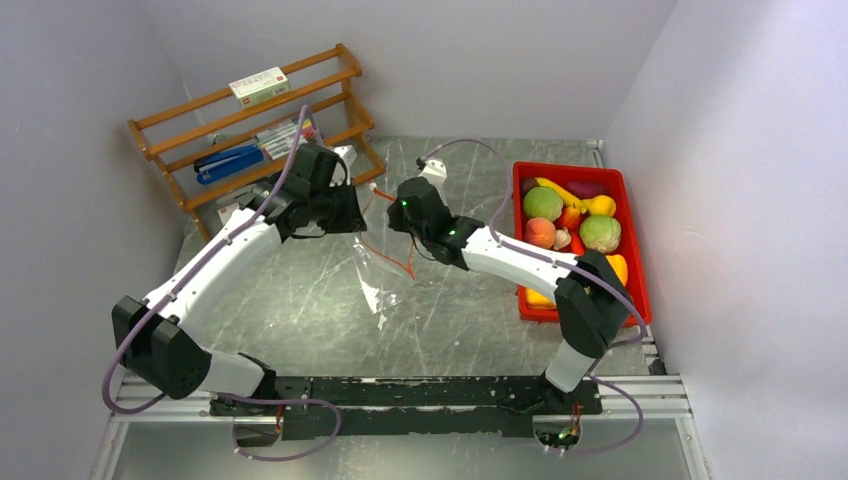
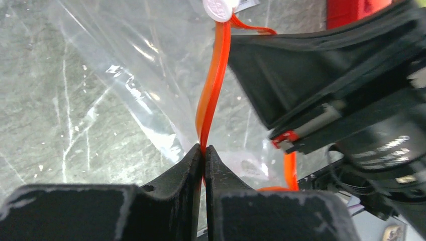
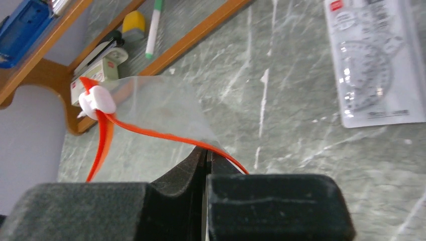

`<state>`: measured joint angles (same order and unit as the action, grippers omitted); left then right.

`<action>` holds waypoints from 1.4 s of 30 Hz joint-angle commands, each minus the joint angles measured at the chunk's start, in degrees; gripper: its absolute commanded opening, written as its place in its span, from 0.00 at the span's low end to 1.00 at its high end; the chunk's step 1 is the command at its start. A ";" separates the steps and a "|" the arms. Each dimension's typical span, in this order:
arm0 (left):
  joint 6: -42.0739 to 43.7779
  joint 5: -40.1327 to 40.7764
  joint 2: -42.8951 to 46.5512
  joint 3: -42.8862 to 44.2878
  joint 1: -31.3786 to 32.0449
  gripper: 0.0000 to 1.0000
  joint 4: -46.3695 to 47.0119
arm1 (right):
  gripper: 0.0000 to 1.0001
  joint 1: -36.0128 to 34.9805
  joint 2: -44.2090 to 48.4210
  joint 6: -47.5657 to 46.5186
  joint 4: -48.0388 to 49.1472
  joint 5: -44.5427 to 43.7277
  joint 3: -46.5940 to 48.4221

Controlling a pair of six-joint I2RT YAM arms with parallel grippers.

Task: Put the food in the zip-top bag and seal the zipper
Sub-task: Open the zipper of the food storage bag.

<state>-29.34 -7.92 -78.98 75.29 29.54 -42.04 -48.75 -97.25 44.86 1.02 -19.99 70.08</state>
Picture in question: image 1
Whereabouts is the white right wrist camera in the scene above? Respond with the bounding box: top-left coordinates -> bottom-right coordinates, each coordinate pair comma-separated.
416,158 -> 447,188

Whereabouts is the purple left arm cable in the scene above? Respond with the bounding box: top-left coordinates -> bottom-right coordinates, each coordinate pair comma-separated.
100,103 -> 344,464

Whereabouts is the clear zip bag orange zipper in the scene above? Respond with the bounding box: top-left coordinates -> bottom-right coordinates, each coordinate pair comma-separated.
352,182 -> 416,332

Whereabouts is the white box on top shelf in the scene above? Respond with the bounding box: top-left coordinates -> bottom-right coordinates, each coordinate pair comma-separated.
229,67 -> 291,109

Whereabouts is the green cabbage far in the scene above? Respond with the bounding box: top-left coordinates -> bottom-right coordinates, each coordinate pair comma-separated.
522,186 -> 564,222

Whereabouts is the wooden three-tier shelf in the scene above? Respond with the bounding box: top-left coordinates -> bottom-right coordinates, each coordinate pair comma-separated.
127,43 -> 386,241

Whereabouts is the orange peach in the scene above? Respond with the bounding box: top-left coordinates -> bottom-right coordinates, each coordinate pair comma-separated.
523,217 -> 557,249

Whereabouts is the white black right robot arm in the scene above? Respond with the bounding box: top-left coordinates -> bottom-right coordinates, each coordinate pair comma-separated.
387,176 -> 638,414

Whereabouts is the blue hole punch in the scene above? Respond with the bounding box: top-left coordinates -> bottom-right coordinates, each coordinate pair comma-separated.
193,145 -> 264,185

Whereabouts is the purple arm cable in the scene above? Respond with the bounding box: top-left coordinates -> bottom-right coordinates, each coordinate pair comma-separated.
415,137 -> 649,458
100,103 -> 344,464

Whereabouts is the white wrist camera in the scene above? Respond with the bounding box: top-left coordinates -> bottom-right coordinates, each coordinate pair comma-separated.
331,145 -> 357,176
416,158 -> 447,188

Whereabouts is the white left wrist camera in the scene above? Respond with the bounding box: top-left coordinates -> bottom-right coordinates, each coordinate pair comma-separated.
331,145 -> 357,176

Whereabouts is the purple eggplant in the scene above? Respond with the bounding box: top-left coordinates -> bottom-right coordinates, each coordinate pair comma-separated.
565,181 -> 608,199

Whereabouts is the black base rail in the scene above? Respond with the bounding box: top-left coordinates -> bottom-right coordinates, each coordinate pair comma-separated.
210,375 -> 602,440

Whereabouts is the red plastic bin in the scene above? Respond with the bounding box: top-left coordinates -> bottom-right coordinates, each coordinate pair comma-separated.
511,160 -> 654,326

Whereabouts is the yellow squash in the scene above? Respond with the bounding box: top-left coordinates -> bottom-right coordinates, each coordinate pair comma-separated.
582,195 -> 617,217

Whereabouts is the orange carrot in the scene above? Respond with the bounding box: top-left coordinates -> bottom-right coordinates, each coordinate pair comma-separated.
570,231 -> 587,256

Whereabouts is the green white staples box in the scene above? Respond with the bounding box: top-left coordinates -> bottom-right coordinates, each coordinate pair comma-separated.
216,202 -> 240,225

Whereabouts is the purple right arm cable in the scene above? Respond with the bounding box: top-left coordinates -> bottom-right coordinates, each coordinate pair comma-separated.
415,137 -> 649,458

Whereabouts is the green cabbage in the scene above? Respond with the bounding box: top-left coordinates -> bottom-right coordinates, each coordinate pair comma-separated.
522,186 -> 564,222
579,215 -> 622,254

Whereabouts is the yellow bell pepper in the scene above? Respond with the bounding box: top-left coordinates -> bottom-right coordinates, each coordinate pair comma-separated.
606,254 -> 629,286
524,288 -> 556,310

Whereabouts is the marker pen set pack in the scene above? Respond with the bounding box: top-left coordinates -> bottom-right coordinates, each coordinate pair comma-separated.
254,118 -> 318,161

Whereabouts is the yellow banana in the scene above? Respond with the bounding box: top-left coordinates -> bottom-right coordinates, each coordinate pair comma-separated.
535,177 -> 589,214

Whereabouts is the red apple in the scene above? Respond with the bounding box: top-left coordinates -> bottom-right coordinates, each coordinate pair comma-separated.
555,206 -> 583,232

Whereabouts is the green cabbage near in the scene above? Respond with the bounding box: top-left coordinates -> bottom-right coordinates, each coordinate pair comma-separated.
579,215 -> 622,254

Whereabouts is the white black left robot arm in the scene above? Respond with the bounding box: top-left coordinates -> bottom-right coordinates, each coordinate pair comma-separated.
111,143 -> 366,416

